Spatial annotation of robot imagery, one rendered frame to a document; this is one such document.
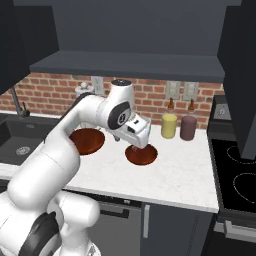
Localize black sink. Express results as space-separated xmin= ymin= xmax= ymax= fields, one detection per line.
xmin=0 ymin=113 xmax=63 ymax=167

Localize open dark cabinet door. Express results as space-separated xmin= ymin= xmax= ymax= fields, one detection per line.
xmin=217 ymin=0 xmax=256 ymax=160

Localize black hob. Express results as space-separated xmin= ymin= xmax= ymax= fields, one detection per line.
xmin=207 ymin=94 xmax=256 ymax=221

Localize dishwasher handle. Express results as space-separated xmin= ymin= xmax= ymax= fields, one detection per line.
xmin=98 ymin=203 xmax=130 ymax=220

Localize dark base cupboard door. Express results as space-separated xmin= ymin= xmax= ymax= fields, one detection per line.
xmin=139 ymin=202 xmax=214 ymax=256

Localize dark tap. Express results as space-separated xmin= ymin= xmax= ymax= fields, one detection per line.
xmin=9 ymin=86 xmax=31 ymax=118

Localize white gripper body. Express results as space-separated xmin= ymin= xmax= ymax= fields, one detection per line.
xmin=116 ymin=123 xmax=153 ymax=150

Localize white cupboard handle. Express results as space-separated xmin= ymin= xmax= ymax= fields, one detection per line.
xmin=142 ymin=204 xmax=151 ymax=239

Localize grey dishwasher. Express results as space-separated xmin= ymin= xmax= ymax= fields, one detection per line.
xmin=63 ymin=190 xmax=143 ymax=256

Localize yellow bottle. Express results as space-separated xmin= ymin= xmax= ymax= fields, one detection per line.
xmin=160 ymin=97 xmax=178 ymax=140

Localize small brown bowl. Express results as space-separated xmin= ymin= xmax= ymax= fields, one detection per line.
xmin=124 ymin=143 xmax=159 ymax=166

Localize maroon bottle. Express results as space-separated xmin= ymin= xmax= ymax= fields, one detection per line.
xmin=179 ymin=98 xmax=198 ymax=142

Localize white wall socket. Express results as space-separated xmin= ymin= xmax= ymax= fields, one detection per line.
xmin=90 ymin=76 xmax=106 ymax=96

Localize open dark cabinet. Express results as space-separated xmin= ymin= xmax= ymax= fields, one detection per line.
xmin=29 ymin=0 xmax=243 ymax=84

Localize grey oven handle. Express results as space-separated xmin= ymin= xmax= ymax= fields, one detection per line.
xmin=213 ymin=219 xmax=256 ymax=244

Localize black oven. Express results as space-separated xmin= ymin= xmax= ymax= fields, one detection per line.
xmin=203 ymin=213 xmax=256 ymax=256

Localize large brown bowl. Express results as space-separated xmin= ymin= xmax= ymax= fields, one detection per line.
xmin=68 ymin=127 xmax=106 ymax=156

